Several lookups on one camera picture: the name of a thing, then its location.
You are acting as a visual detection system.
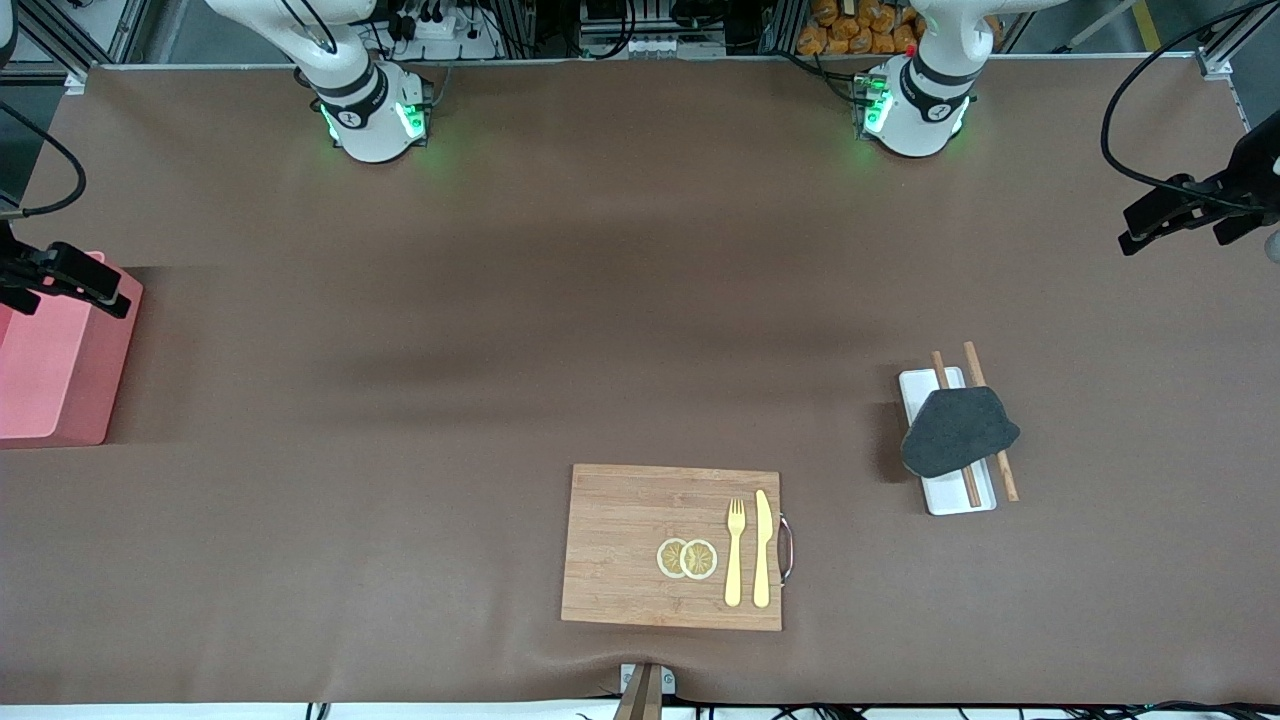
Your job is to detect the aluminium frame post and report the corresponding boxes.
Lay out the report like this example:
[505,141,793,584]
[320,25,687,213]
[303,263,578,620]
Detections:
[1165,0,1280,79]
[0,0,151,93]

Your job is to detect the dark grey microfibre cloth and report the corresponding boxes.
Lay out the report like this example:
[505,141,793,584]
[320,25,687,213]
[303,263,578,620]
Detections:
[900,385,1021,479]

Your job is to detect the pink plastic bin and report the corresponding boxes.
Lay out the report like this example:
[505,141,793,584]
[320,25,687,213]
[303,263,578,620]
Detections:
[0,250,144,448]

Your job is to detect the white rectangular tray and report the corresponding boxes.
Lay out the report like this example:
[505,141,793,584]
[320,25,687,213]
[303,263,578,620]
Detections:
[898,366,998,517]

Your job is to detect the bamboo cutting board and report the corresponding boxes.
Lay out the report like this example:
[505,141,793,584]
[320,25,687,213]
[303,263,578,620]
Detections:
[560,463,784,633]

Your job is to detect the wooden rod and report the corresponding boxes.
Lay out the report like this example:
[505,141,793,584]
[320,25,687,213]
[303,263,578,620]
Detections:
[932,350,983,508]
[963,341,1020,503]

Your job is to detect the brown table mat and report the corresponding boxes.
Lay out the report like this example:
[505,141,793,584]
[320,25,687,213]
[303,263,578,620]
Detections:
[0,55,1280,706]

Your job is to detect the yellow plastic knife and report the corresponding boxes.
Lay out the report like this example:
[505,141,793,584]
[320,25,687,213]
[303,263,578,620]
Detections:
[753,489,774,609]

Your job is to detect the white power strip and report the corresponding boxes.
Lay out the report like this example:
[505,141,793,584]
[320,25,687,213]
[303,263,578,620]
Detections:
[385,0,501,61]

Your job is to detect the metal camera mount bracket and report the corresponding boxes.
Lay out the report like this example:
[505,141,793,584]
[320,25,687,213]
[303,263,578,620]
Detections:
[612,662,677,720]

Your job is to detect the yellow plastic fork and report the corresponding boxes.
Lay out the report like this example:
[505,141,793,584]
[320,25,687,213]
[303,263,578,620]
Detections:
[724,498,747,608]

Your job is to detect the orange snack bags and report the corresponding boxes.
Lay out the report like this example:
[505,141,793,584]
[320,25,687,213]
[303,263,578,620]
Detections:
[797,0,926,56]

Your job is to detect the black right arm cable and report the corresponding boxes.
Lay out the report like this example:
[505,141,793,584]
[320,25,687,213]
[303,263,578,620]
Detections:
[0,100,86,219]

